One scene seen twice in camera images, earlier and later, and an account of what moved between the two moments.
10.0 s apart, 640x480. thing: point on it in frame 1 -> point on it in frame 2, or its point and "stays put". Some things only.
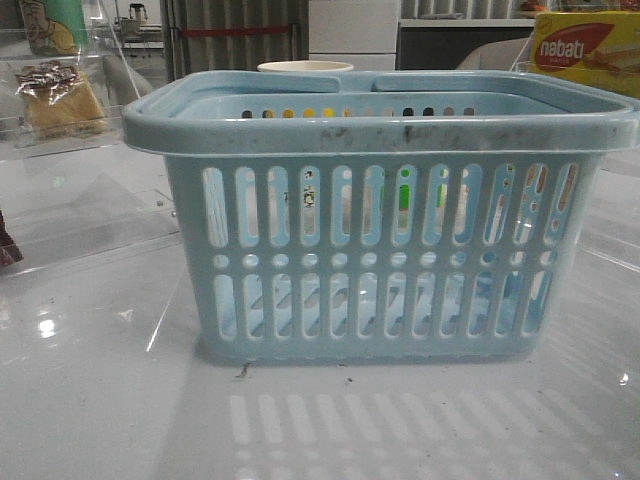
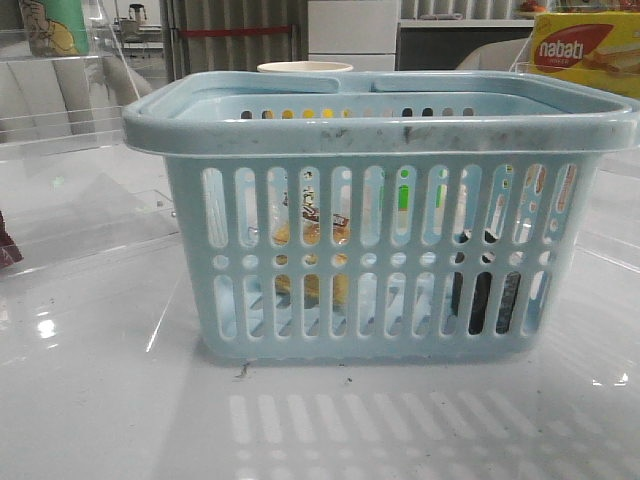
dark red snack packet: [9, 251] stays put
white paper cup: [305, 66] stays put
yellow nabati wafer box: [596, 49] stays put
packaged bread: [58, 102] -> [311, 236]
